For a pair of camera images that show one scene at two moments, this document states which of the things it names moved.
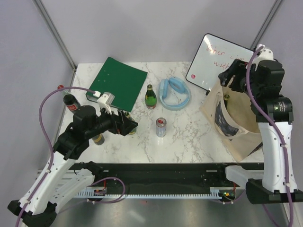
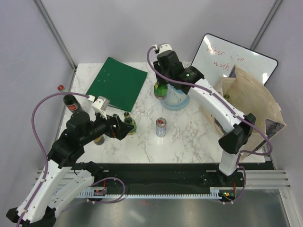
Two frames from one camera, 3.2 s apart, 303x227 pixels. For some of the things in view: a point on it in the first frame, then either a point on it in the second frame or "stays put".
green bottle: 128,116 stays put
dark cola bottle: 71,102 stays put
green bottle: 150,97 → 160,91
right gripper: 239,67 → 157,69
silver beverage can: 161,126 stays put
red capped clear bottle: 65,92 stays put
